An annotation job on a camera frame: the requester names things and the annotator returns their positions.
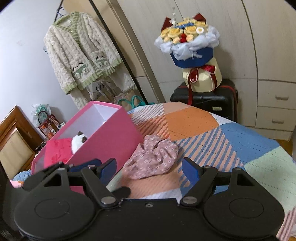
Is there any colourful patchwork table cover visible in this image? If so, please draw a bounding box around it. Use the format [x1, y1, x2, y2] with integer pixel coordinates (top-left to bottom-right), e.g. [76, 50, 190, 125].
[107, 102, 295, 240]

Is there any pink red towel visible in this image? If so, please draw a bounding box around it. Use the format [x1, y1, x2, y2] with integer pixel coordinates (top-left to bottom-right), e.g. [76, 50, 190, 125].
[44, 138, 73, 168]

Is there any flower bouquet blue wrap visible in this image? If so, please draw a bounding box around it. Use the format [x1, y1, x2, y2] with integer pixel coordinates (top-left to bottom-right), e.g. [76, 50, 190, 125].
[154, 13, 222, 105]

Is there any white panda plush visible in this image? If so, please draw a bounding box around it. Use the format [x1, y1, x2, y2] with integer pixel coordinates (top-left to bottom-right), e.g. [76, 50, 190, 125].
[71, 132, 87, 154]

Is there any teal handled bag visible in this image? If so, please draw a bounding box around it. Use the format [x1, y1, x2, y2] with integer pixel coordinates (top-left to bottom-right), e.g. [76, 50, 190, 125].
[117, 95, 155, 109]

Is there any black suitcase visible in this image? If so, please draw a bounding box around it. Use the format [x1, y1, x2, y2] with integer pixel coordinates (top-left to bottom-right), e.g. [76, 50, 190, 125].
[171, 79, 238, 122]

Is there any wooden chair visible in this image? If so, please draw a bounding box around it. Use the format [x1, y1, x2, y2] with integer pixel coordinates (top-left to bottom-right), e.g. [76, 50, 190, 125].
[1, 106, 43, 180]

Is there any beige wardrobe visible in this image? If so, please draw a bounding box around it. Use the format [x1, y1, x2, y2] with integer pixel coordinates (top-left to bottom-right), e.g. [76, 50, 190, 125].
[63, 1, 295, 140]

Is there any pink floral cloth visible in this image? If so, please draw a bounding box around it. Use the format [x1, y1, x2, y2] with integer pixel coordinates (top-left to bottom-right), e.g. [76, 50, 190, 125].
[122, 135, 179, 180]

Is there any cream knitted cardigan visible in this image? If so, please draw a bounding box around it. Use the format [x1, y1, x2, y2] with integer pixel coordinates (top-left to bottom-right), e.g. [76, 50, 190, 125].
[43, 11, 137, 110]

